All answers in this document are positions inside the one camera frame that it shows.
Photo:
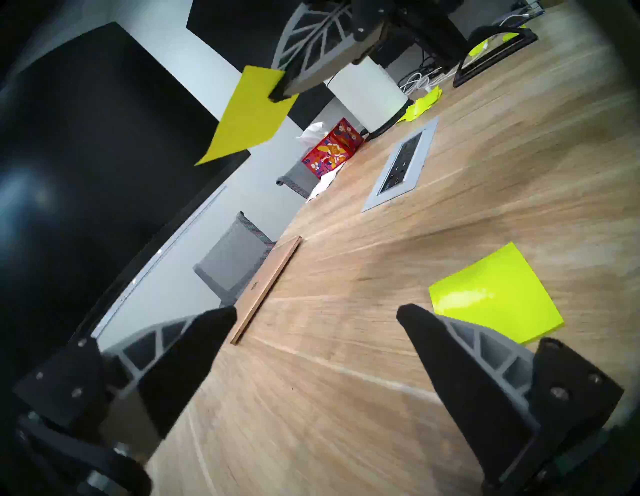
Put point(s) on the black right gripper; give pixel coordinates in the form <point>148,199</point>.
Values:
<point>415,20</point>

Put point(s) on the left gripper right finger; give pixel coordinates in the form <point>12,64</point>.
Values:
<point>465,370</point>

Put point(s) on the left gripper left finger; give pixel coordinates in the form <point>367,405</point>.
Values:
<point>190,350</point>

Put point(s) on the yellow sticky note pad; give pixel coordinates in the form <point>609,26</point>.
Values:
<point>495,295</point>

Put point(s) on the single yellow sticky note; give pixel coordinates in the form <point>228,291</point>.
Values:
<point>245,115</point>

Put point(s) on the crumpled yellow sticky notes pile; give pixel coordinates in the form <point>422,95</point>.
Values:
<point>422,105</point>

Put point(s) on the flat yellow sticky note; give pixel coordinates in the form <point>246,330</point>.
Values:
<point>477,48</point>

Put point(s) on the white cylindrical pedal bin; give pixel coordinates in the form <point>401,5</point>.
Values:
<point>370,95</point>

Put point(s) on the rose gold closed laptop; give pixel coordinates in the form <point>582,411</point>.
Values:
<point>265,287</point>

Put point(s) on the colourful floral tissue box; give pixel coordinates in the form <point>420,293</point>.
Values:
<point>332,150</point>

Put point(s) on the grey mesh office chair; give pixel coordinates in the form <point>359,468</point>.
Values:
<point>235,255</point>
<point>300,177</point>

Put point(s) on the white paper napkin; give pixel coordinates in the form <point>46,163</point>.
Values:
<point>322,185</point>

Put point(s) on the silver table power outlet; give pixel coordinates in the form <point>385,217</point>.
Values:
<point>400,165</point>

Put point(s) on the large black wall television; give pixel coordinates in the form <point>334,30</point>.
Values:
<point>225,30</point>

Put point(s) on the black frame laptop stand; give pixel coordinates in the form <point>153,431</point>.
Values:
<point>495,61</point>

